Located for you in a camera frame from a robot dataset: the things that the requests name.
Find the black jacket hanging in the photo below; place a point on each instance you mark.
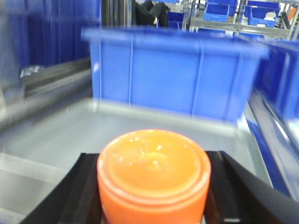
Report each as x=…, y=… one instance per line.
x=150, y=14

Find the stainless steel shelf tray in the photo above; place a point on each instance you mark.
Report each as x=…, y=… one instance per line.
x=37, y=155

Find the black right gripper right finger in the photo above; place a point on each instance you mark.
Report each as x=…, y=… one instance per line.
x=236, y=196

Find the blue bin behind capacitor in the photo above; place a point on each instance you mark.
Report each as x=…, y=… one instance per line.
x=196, y=74

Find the distant blue bin on rack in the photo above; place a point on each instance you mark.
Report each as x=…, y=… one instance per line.
x=216, y=12

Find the orange capacitor cylinder 4680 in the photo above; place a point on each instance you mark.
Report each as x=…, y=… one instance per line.
x=153, y=177

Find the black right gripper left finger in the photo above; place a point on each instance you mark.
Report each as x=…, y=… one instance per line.
x=75, y=200

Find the blue bin right side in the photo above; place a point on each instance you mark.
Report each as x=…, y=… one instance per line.
x=275, y=104

